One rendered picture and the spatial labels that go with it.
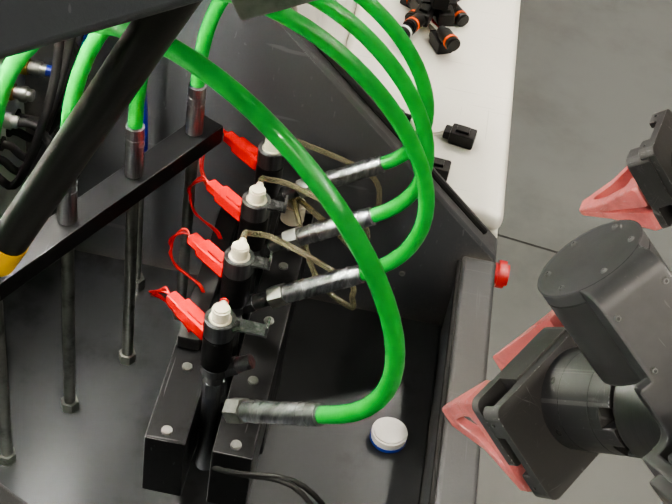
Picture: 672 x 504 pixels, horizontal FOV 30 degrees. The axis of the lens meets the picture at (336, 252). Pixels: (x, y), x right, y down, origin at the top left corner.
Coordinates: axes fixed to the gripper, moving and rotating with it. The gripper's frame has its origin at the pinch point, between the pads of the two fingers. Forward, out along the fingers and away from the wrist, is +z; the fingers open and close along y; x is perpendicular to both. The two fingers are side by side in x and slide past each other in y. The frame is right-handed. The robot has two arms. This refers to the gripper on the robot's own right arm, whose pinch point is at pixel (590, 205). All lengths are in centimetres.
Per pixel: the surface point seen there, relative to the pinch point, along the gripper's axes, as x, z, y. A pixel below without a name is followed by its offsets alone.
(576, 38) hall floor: -221, 103, -70
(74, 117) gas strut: 51, -10, 39
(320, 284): 9.5, 22.4, 5.5
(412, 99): 0.5, 9.2, 15.4
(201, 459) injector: 19.5, 39.3, -3.6
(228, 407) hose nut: 27.8, 21.3, 7.4
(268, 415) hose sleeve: 28.6, 17.2, 6.4
